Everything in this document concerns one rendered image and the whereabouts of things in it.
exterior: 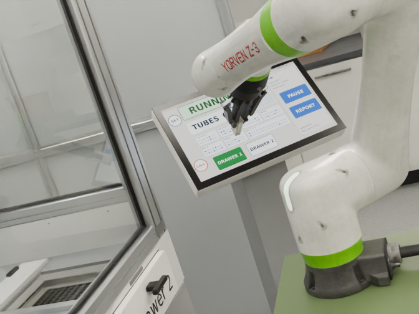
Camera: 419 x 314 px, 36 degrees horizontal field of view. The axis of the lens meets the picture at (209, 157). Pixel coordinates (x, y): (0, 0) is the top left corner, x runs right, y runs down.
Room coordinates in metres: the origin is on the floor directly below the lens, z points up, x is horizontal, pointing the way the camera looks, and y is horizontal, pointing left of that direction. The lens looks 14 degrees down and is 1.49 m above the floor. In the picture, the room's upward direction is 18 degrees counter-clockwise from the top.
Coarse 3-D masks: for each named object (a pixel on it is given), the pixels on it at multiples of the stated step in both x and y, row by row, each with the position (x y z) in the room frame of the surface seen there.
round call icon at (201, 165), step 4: (196, 160) 1.84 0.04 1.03; (200, 160) 1.84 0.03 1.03; (204, 160) 1.84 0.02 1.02; (192, 164) 1.83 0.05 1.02; (196, 164) 1.83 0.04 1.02; (200, 164) 1.83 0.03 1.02; (204, 164) 1.83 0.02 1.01; (208, 164) 1.83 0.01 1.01; (196, 168) 1.82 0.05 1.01; (200, 168) 1.82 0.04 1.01; (204, 168) 1.82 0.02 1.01; (208, 168) 1.82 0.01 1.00; (196, 172) 1.81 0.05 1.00; (200, 172) 1.81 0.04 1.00
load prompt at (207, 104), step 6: (228, 96) 2.00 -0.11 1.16; (192, 102) 1.98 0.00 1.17; (198, 102) 1.98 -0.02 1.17; (204, 102) 1.98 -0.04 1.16; (210, 102) 1.98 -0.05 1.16; (216, 102) 1.98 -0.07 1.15; (180, 108) 1.96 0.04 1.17; (186, 108) 1.96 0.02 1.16; (192, 108) 1.96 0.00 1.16; (198, 108) 1.96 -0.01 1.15; (204, 108) 1.96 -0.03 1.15; (210, 108) 1.96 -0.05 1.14; (180, 114) 1.95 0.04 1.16; (186, 114) 1.95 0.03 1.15; (192, 114) 1.95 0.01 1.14; (198, 114) 1.95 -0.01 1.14
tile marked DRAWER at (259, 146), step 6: (264, 138) 1.90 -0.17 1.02; (270, 138) 1.90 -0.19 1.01; (246, 144) 1.88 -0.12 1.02; (252, 144) 1.88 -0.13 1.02; (258, 144) 1.88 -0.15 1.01; (264, 144) 1.88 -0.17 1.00; (270, 144) 1.88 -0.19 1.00; (276, 144) 1.88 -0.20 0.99; (252, 150) 1.87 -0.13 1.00; (258, 150) 1.87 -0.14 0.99; (264, 150) 1.87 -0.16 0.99; (252, 156) 1.85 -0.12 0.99
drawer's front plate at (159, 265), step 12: (156, 264) 1.43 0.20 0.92; (168, 264) 1.49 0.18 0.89; (144, 276) 1.37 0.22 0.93; (156, 276) 1.41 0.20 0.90; (132, 288) 1.32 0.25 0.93; (144, 288) 1.34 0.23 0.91; (168, 288) 1.45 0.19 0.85; (132, 300) 1.28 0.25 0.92; (144, 300) 1.32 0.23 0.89; (156, 300) 1.37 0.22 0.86; (168, 300) 1.43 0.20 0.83; (120, 312) 1.23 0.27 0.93; (132, 312) 1.26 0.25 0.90; (144, 312) 1.31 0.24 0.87; (156, 312) 1.35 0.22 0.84
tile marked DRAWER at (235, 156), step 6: (234, 150) 1.86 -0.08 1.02; (240, 150) 1.87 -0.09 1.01; (216, 156) 1.85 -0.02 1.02; (222, 156) 1.85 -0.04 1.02; (228, 156) 1.85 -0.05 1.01; (234, 156) 1.85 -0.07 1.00; (240, 156) 1.85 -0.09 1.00; (216, 162) 1.84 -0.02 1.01; (222, 162) 1.84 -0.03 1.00; (228, 162) 1.84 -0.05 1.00; (234, 162) 1.84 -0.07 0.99; (222, 168) 1.82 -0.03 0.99
